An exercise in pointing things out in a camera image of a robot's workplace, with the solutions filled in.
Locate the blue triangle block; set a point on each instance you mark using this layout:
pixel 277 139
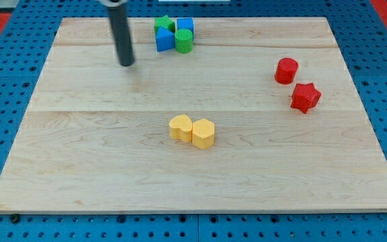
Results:
pixel 165 39

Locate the yellow hexagon block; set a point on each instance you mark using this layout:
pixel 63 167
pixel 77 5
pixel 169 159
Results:
pixel 203 133

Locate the red star block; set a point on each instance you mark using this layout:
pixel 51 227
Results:
pixel 305 97

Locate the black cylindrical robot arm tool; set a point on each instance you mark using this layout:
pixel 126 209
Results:
pixel 118 17

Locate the red cylinder block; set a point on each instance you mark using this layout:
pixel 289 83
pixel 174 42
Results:
pixel 286 71

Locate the yellow heart block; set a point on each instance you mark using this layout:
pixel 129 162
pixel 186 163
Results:
pixel 180 128

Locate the light wooden board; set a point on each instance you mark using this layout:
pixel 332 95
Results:
pixel 95 135

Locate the green star block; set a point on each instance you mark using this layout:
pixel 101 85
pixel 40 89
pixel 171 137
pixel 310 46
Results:
pixel 164 22

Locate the green cylinder block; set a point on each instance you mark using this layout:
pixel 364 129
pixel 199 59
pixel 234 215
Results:
pixel 184 41

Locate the blue cube block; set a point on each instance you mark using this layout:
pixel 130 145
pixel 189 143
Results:
pixel 185 23

